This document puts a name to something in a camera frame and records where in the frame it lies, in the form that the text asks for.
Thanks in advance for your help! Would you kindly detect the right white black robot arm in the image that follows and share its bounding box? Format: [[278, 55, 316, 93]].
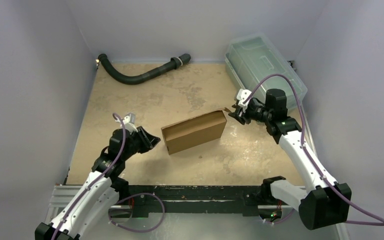
[[229, 88, 352, 230]]

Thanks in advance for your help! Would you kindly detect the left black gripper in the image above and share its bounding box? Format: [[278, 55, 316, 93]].
[[121, 125, 160, 161]]

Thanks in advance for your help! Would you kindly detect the black corrugated hose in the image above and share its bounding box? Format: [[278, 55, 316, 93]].
[[97, 53, 192, 86]]

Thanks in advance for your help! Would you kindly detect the clear plastic storage bin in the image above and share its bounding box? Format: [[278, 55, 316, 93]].
[[224, 33, 308, 101]]

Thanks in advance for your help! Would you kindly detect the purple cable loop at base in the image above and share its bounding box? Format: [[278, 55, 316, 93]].
[[107, 191, 166, 233]]

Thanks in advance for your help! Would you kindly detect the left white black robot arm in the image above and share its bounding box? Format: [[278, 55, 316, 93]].
[[34, 126, 161, 240]]

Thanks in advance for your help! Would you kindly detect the brown cardboard box sheet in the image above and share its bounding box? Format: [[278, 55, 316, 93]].
[[161, 107, 232, 155]]

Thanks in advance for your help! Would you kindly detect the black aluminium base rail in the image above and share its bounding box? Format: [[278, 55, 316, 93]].
[[114, 185, 279, 218]]

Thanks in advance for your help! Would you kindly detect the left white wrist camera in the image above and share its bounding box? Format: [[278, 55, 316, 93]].
[[120, 113, 138, 133]]

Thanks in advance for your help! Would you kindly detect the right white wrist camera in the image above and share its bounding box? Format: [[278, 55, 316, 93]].
[[232, 88, 252, 112]]

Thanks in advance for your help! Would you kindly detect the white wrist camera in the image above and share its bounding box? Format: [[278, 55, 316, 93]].
[[120, 113, 138, 133], [232, 88, 252, 112]]

